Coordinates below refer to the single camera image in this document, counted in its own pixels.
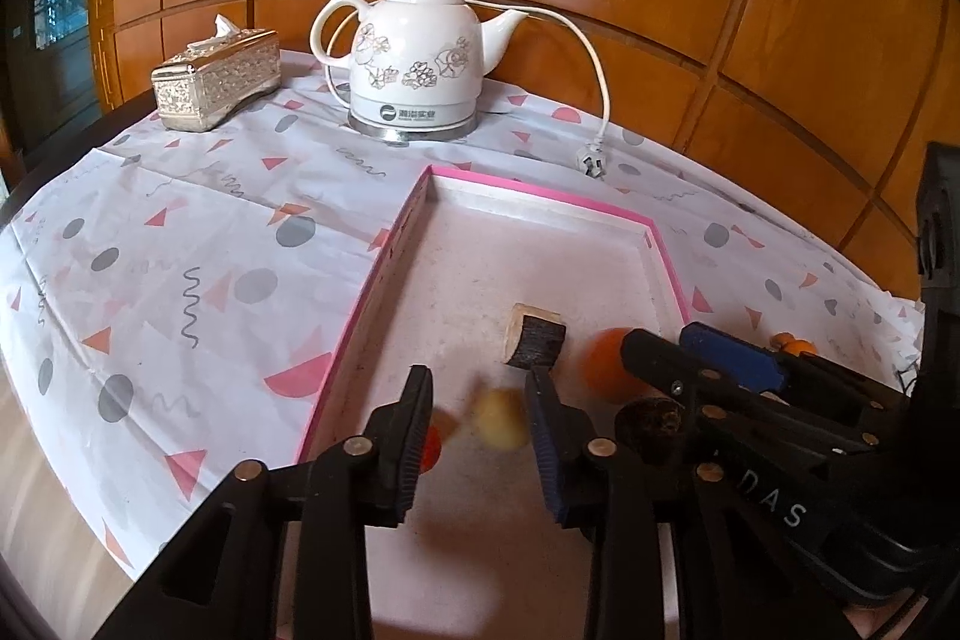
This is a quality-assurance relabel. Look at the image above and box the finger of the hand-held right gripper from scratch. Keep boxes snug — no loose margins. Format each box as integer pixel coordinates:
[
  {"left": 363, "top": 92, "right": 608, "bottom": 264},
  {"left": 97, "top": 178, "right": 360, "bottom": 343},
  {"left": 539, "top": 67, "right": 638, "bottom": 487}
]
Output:
[
  {"left": 679, "top": 323, "right": 908, "bottom": 442},
  {"left": 621, "top": 329, "right": 856, "bottom": 461}
]

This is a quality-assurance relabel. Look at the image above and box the pink rimmed tray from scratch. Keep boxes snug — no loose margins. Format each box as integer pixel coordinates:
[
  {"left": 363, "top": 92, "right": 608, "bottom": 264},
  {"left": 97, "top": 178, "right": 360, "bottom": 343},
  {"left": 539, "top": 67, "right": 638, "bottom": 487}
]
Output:
[{"left": 296, "top": 164, "right": 692, "bottom": 640}]

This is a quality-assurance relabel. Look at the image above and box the red cherry tomato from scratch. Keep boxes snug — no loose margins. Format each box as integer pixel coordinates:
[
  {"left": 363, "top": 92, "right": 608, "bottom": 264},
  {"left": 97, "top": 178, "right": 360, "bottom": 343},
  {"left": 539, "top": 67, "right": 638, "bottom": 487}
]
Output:
[{"left": 424, "top": 409, "right": 460, "bottom": 474}]

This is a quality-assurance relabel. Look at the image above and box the small yellow round fruit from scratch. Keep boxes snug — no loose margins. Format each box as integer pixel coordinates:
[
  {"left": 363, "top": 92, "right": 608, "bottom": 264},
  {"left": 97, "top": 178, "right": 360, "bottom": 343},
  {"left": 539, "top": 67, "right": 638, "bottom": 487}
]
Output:
[{"left": 469, "top": 389, "right": 530, "bottom": 452}]

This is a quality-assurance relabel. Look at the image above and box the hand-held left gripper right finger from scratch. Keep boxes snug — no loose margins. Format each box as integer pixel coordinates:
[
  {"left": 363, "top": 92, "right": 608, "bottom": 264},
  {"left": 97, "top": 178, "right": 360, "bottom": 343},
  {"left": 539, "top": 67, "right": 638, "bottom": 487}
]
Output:
[{"left": 523, "top": 368, "right": 818, "bottom": 640}]

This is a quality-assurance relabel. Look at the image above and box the silver embossed tissue box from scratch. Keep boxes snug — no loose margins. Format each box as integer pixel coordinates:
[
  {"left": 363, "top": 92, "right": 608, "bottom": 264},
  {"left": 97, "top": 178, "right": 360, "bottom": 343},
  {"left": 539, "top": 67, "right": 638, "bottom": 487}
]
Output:
[{"left": 150, "top": 14, "right": 282, "bottom": 133}]

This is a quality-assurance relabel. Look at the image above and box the white ceramic electric kettle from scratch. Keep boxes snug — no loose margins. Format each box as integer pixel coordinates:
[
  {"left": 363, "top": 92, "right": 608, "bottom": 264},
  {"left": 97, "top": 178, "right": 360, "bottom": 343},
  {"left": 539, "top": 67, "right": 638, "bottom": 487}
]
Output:
[{"left": 310, "top": 0, "right": 535, "bottom": 146}]

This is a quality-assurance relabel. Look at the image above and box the white patterned tablecloth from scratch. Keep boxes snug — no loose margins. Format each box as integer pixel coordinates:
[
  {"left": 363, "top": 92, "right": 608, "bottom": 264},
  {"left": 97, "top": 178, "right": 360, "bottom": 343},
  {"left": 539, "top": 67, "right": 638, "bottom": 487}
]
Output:
[{"left": 0, "top": 47, "right": 931, "bottom": 573}]

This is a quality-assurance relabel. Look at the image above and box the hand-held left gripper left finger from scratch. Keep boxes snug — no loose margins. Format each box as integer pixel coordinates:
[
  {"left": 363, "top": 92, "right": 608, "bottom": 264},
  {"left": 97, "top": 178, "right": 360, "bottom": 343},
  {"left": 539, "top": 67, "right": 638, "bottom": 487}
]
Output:
[{"left": 97, "top": 364, "right": 436, "bottom": 640}]

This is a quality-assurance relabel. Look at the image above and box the white kettle power cable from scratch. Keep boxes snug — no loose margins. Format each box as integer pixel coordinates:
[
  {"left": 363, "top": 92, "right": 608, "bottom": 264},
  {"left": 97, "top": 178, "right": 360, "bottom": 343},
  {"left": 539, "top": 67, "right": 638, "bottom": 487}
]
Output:
[{"left": 324, "top": 0, "right": 612, "bottom": 180}]

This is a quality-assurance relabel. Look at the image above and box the dark window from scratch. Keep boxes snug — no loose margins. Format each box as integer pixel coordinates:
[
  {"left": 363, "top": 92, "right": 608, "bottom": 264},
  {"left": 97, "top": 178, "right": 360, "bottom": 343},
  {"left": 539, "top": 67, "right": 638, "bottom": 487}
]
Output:
[{"left": 15, "top": 0, "right": 102, "bottom": 154}]

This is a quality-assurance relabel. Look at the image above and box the dark brown water chestnut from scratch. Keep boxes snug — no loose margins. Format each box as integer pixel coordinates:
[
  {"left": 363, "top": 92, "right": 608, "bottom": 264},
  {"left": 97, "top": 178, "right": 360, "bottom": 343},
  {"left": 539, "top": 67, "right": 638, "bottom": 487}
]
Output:
[{"left": 613, "top": 394, "right": 687, "bottom": 468}]

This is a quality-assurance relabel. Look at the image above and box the purple sugarcane piece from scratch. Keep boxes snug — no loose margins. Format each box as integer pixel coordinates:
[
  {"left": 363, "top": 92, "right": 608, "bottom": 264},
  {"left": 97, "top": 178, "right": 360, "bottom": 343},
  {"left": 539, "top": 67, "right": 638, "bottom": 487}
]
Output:
[{"left": 499, "top": 302, "right": 568, "bottom": 371}]

